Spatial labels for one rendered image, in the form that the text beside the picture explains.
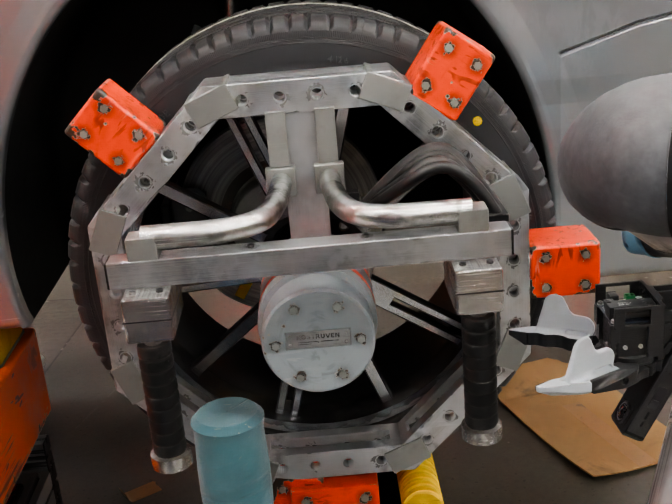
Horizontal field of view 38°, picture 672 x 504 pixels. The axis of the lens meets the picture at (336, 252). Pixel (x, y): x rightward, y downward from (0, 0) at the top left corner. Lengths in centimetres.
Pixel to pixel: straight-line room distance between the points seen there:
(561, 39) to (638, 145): 74
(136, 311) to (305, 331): 20
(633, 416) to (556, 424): 149
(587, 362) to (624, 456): 146
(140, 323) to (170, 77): 36
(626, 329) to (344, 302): 30
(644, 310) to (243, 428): 48
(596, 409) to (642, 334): 161
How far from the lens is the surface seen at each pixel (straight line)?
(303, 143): 118
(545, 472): 242
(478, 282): 100
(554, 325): 112
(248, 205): 148
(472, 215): 101
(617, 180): 69
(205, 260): 102
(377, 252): 101
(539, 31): 140
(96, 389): 301
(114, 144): 119
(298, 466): 135
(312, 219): 120
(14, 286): 152
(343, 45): 123
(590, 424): 259
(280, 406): 142
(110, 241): 122
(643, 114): 69
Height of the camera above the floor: 132
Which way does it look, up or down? 20 degrees down
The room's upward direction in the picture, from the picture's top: 5 degrees counter-clockwise
